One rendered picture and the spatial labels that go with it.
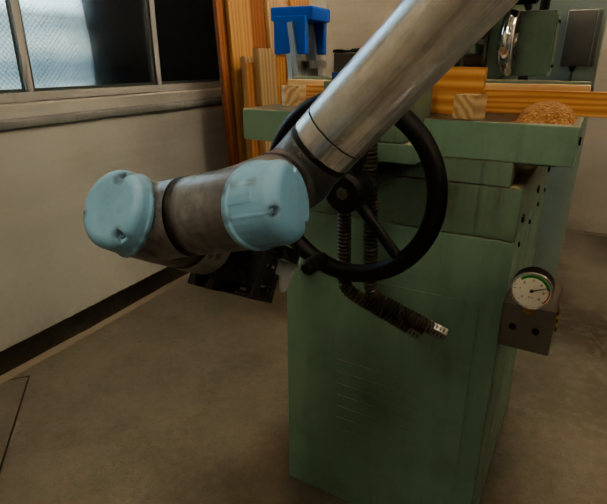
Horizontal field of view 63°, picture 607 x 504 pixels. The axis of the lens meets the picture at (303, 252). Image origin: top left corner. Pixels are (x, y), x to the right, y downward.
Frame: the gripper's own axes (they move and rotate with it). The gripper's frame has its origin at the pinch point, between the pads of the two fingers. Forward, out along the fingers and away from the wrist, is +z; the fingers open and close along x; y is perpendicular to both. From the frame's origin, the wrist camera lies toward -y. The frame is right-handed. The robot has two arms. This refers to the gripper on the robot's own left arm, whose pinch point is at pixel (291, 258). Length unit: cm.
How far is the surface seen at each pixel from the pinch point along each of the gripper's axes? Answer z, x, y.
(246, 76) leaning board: 101, -99, -82
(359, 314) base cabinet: 30.3, 1.9, 5.6
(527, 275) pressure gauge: 16.4, 31.4, -6.4
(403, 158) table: 5.4, 11.6, -19.1
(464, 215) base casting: 18.7, 19.8, -14.8
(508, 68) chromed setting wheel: 30, 20, -48
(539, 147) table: 12.6, 29.5, -25.4
